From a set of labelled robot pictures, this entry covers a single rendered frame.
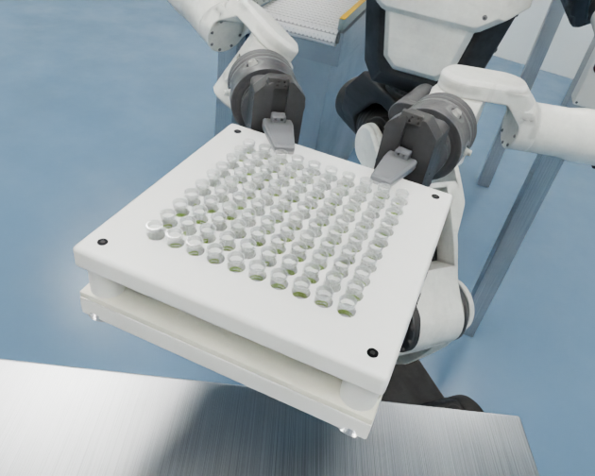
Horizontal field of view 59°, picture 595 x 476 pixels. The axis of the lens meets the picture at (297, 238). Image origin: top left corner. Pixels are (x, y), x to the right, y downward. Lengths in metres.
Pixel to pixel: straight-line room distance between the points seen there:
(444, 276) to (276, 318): 0.74
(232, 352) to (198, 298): 0.05
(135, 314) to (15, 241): 1.78
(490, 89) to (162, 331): 0.49
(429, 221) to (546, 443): 1.41
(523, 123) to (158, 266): 0.51
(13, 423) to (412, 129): 0.46
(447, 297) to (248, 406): 0.62
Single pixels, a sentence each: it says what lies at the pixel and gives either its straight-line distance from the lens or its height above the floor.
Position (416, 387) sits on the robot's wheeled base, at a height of 0.17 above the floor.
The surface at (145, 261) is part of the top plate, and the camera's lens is 0.40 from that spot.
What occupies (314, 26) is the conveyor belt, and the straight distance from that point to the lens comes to 1.65.
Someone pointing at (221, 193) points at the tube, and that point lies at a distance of 0.45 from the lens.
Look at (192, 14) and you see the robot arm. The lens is 0.83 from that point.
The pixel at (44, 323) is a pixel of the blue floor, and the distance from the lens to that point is 1.86.
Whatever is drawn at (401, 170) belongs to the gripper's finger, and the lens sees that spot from 0.53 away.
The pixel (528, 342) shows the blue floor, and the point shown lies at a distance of 2.10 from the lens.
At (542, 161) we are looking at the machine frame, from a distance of 1.60.
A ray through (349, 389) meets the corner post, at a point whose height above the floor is 1.05.
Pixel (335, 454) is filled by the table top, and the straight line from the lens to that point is 0.53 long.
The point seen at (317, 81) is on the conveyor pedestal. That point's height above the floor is 0.68.
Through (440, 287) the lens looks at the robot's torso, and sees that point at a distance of 1.07.
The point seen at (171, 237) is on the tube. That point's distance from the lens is 0.40.
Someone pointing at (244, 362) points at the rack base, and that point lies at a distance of 0.39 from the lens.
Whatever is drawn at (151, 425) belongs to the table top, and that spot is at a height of 0.89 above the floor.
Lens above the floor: 1.35
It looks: 38 degrees down
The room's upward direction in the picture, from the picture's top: 10 degrees clockwise
